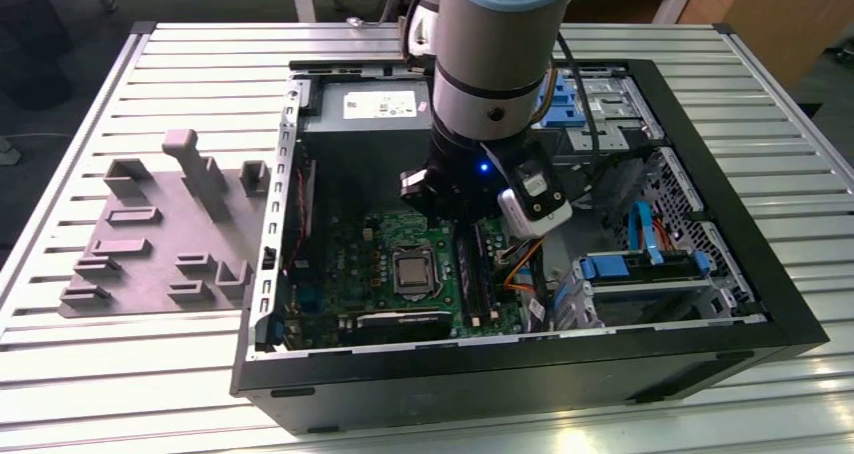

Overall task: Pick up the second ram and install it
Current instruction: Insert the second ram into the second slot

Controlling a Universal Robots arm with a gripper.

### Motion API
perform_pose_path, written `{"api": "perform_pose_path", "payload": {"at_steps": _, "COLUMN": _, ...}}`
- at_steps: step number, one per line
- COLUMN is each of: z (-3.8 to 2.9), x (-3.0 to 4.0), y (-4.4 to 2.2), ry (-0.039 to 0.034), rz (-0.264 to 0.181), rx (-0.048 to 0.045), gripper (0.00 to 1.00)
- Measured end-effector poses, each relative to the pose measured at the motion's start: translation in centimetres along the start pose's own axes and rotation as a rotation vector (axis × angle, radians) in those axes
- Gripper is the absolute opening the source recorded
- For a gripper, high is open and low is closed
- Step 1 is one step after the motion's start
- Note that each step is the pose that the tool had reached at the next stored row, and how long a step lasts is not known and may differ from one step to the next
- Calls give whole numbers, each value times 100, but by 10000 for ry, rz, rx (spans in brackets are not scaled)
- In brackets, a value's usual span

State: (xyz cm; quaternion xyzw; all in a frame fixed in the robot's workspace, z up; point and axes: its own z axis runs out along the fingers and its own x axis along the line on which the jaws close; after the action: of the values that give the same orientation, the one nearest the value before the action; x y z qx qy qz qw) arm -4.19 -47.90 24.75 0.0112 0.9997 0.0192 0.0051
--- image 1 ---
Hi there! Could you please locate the blue RAM stick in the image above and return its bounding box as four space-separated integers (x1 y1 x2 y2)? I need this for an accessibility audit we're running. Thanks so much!
455 221 483 324

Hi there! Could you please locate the metal socket cover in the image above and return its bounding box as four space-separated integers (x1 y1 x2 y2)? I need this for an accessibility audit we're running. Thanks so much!
390 243 443 299

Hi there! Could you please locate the silver CPU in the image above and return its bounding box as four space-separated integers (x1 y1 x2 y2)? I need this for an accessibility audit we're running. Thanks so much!
397 258 433 285

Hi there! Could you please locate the grey power supply unit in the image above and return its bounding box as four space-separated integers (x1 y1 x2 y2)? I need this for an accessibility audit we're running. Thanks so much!
297 81 439 215

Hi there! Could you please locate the green motherboard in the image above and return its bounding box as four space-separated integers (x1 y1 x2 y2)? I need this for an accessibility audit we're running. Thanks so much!
319 208 536 335

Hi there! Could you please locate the blue disk carrier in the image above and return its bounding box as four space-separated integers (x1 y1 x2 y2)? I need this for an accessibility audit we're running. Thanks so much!
538 71 581 129

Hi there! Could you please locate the metal drive cage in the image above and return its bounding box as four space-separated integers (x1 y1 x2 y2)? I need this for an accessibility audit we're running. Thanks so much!
553 71 666 188

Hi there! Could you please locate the hard disk in blue carrier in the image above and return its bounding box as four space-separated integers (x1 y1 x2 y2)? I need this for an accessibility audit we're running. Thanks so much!
577 250 713 281

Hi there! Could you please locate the black graphics card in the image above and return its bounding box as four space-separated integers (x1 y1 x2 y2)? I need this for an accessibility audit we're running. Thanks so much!
337 306 454 346

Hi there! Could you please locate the metal disk bay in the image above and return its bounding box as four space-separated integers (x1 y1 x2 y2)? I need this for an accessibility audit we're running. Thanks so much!
572 253 736 331

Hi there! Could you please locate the black PC case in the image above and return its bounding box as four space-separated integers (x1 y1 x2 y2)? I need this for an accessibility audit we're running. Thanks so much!
230 57 833 434

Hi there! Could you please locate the blue card latch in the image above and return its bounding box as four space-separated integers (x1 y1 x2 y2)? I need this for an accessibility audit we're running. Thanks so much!
255 312 287 353

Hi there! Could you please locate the grey parts rack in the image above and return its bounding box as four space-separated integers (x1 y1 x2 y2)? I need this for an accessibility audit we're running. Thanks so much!
58 128 273 319

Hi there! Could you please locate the wooden cabinet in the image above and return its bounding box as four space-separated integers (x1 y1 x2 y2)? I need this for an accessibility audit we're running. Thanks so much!
677 0 854 93

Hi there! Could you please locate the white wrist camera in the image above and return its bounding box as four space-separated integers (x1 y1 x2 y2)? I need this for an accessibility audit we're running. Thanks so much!
497 143 576 239

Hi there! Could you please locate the orange wire bundle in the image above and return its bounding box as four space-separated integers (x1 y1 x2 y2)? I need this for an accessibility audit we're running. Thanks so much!
501 237 544 293

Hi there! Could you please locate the black camera cable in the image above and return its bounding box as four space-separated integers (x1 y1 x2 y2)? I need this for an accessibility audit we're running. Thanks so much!
554 36 597 208

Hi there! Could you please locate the thin red wire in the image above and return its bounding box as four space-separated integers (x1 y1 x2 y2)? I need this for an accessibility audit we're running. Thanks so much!
293 166 317 273

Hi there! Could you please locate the black cable bundle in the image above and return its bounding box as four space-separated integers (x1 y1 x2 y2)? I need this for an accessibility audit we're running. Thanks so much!
573 143 662 210

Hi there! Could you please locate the blue flat wire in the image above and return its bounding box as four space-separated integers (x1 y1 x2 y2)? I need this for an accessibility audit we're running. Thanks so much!
626 201 668 266

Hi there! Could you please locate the hanging cable with plug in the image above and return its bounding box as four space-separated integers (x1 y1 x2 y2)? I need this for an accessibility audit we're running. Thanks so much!
346 0 402 27

